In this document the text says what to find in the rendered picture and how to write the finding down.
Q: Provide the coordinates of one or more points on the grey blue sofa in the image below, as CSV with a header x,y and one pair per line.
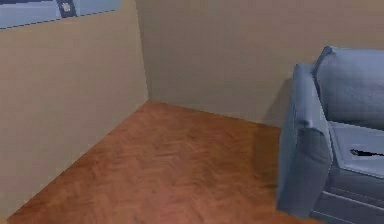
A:
x,y
310,160

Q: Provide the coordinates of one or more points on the thin black object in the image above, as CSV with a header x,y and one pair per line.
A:
x,y
365,153

